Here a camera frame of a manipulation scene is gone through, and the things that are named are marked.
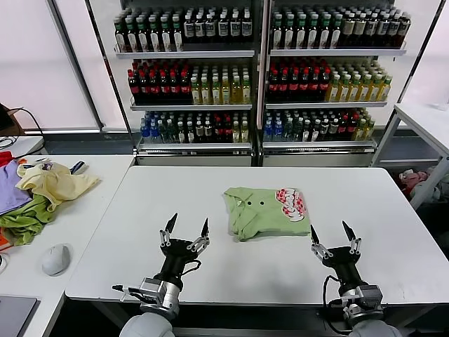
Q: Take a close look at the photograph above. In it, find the light green t-shirt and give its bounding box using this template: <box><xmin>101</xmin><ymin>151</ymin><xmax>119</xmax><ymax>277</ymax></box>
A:
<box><xmin>223</xmin><ymin>187</ymin><xmax>312</xmax><ymax>242</ymax></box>

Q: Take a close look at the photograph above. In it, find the dark slanted metal pole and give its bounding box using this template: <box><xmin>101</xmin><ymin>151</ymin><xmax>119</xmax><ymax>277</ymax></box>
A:
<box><xmin>86</xmin><ymin>0</ymin><xmax>138</xmax><ymax>154</ymax></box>
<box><xmin>396</xmin><ymin>0</ymin><xmax>449</xmax><ymax>103</ymax></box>
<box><xmin>47</xmin><ymin>0</ymin><xmax>106</xmax><ymax>131</ymax></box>

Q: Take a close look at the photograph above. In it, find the pale yellow shirt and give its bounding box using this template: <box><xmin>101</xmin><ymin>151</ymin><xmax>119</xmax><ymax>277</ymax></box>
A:
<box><xmin>16</xmin><ymin>161</ymin><xmax>102</xmax><ymax>213</ymax></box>

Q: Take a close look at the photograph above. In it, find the metal drinks shelf unit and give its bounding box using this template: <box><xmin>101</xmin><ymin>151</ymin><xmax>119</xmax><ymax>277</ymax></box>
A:
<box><xmin>261</xmin><ymin>0</ymin><xmax>410</xmax><ymax>166</ymax></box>
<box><xmin>112</xmin><ymin>0</ymin><xmax>263</xmax><ymax>166</ymax></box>

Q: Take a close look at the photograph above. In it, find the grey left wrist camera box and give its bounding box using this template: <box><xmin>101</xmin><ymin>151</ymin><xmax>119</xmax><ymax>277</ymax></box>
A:
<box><xmin>112</xmin><ymin>277</ymin><xmax>166</xmax><ymax>303</ymax></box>

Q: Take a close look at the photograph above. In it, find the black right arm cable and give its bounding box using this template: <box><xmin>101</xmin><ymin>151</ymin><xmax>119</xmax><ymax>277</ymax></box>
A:
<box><xmin>322</xmin><ymin>275</ymin><xmax>351</xmax><ymax>334</ymax></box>

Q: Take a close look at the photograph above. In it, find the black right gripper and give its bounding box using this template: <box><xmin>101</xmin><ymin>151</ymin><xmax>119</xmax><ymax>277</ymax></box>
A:
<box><xmin>309</xmin><ymin>220</ymin><xmax>365</xmax><ymax>293</ymax></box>

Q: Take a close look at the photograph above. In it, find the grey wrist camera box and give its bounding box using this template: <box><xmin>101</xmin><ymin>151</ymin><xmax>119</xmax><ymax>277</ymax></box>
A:
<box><xmin>112</xmin><ymin>277</ymin><xmax>166</xmax><ymax>303</ymax></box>
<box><xmin>354</xmin><ymin>284</ymin><xmax>384</xmax><ymax>312</ymax></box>

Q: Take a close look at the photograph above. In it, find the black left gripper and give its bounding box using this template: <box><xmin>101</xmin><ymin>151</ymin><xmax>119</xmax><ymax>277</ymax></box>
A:
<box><xmin>159</xmin><ymin>212</ymin><xmax>211</xmax><ymax>282</ymax></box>

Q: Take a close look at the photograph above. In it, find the brown cardboard box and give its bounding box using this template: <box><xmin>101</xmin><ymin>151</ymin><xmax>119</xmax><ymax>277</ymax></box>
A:
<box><xmin>6</xmin><ymin>107</ymin><xmax>24</xmax><ymax>133</ymax></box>

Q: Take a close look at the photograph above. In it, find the black bottle white square label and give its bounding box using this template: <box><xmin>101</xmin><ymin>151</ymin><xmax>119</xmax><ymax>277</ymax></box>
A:
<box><xmin>241</xmin><ymin>12</ymin><xmax>253</xmax><ymax>44</ymax></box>
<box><xmin>183</xmin><ymin>12</ymin><xmax>195</xmax><ymax>44</ymax></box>
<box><xmin>194</xmin><ymin>12</ymin><xmax>206</xmax><ymax>44</ymax></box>
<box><xmin>205</xmin><ymin>12</ymin><xmax>217</xmax><ymax>44</ymax></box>
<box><xmin>229</xmin><ymin>12</ymin><xmax>241</xmax><ymax>44</ymax></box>
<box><xmin>217</xmin><ymin>12</ymin><xmax>229</xmax><ymax>44</ymax></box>

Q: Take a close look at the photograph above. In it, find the black desk cable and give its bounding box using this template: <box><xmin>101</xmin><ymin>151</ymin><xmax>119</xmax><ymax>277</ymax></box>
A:
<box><xmin>10</xmin><ymin>107</ymin><xmax>48</xmax><ymax>154</ymax></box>

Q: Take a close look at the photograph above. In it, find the grey laptop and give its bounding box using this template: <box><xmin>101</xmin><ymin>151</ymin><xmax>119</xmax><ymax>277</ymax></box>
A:
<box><xmin>0</xmin><ymin>295</ymin><xmax>39</xmax><ymax>337</ymax></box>

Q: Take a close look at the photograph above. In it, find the white metal frame table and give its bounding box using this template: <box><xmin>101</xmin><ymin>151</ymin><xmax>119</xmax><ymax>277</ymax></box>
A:
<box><xmin>371</xmin><ymin>101</ymin><xmax>449</xmax><ymax>211</ymax></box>

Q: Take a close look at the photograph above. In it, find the white computer mouse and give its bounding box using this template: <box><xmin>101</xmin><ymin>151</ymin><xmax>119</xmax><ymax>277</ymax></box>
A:
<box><xmin>41</xmin><ymin>243</ymin><xmax>71</xmax><ymax>277</ymax></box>

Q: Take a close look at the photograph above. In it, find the dark bottle green cap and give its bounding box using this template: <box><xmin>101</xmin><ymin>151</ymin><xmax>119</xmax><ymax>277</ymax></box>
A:
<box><xmin>137</xmin><ymin>18</ymin><xmax>149</xmax><ymax>52</ymax></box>
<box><xmin>126</xmin><ymin>18</ymin><xmax>138</xmax><ymax>52</ymax></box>
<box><xmin>284</xmin><ymin>15</ymin><xmax>296</xmax><ymax>49</ymax></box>
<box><xmin>295</xmin><ymin>15</ymin><xmax>307</xmax><ymax>49</ymax></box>
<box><xmin>160</xmin><ymin>18</ymin><xmax>172</xmax><ymax>52</ymax></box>
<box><xmin>331</xmin><ymin>15</ymin><xmax>343</xmax><ymax>49</ymax></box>
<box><xmin>148</xmin><ymin>18</ymin><xmax>160</xmax><ymax>52</ymax></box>
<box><xmin>307</xmin><ymin>15</ymin><xmax>319</xmax><ymax>49</ymax></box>
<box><xmin>272</xmin><ymin>15</ymin><xmax>284</xmax><ymax>49</ymax></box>
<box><xmin>319</xmin><ymin>15</ymin><xmax>331</xmax><ymax>49</ymax></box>
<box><xmin>115</xmin><ymin>18</ymin><xmax>127</xmax><ymax>52</ymax></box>
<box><xmin>172</xmin><ymin>18</ymin><xmax>184</xmax><ymax>52</ymax></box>

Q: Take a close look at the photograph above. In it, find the crumpled lime green garment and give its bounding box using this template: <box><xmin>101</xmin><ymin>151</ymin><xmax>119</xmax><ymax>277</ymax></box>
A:
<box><xmin>0</xmin><ymin>193</ymin><xmax>59</xmax><ymax>246</ymax></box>

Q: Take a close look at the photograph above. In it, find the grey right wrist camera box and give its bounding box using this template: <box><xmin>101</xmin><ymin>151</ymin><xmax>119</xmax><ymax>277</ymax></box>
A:
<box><xmin>354</xmin><ymin>284</ymin><xmax>384</xmax><ymax>312</ymax></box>

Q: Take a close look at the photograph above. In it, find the pink red clothes pile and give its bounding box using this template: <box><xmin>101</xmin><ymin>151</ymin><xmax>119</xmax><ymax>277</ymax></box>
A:
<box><xmin>398</xmin><ymin>167</ymin><xmax>449</xmax><ymax>204</ymax></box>

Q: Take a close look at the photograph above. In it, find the dark bottle beige label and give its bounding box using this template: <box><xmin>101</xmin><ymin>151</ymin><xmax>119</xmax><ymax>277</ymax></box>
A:
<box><xmin>365</xmin><ymin>14</ymin><xmax>377</xmax><ymax>48</ymax></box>
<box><xmin>354</xmin><ymin>14</ymin><xmax>366</xmax><ymax>48</ymax></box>
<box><xmin>399</xmin><ymin>14</ymin><xmax>411</xmax><ymax>48</ymax></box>
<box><xmin>389</xmin><ymin>14</ymin><xmax>401</xmax><ymax>48</ymax></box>
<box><xmin>342</xmin><ymin>14</ymin><xmax>354</xmax><ymax>48</ymax></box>
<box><xmin>377</xmin><ymin>14</ymin><xmax>389</xmax><ymax>48</ymax></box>

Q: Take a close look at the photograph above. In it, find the black monitor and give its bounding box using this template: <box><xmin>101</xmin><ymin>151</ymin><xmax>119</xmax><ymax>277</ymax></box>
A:
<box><xmin>0</xmin><ymin>100</ymin><xmax>17</xmax><ymax>131</ymax></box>

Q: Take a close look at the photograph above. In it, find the purple shirt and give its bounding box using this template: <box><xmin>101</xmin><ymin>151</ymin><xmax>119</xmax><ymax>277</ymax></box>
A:
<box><xmin>0</xmin><ymin>158</ymin><xmax>34</xmax><ymax>216</ymax></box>

